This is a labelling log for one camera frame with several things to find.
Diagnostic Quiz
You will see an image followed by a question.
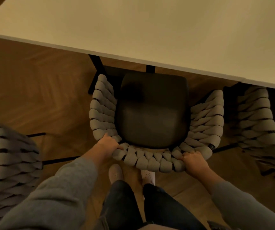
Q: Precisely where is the person's left hand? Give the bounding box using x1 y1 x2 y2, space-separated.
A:
93 133 124 161

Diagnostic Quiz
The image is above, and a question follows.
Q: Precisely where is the person's right hand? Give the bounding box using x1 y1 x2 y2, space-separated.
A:
182 151 211 176

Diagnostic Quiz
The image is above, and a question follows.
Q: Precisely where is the grey woven chair black seat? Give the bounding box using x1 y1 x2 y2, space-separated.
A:
42 73 239 173

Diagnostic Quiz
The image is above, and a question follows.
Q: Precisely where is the person's right forearm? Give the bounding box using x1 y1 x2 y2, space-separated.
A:
199 166 275 230

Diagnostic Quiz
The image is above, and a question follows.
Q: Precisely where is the person's left forearm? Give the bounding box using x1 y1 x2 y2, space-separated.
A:
0 148 104 230

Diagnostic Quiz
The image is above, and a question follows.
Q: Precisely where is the person's left white shoe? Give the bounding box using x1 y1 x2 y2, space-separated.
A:
108 164 124 185

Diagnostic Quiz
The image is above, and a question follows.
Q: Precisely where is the person's white shoe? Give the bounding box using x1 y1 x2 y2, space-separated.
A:
108 164 124 185
141 169 156 186

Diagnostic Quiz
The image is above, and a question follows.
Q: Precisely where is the person's right white shoe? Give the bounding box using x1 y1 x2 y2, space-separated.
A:
141 169 156 186

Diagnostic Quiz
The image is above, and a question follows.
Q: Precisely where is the person's right leg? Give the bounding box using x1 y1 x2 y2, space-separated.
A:
143 184 208 230

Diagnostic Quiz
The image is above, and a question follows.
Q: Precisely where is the person's leg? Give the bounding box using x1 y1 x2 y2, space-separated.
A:
143 184 208 230
99 180 143 230

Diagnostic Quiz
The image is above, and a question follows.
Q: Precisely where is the person's left leg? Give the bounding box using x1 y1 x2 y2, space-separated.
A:
99 180 143 230

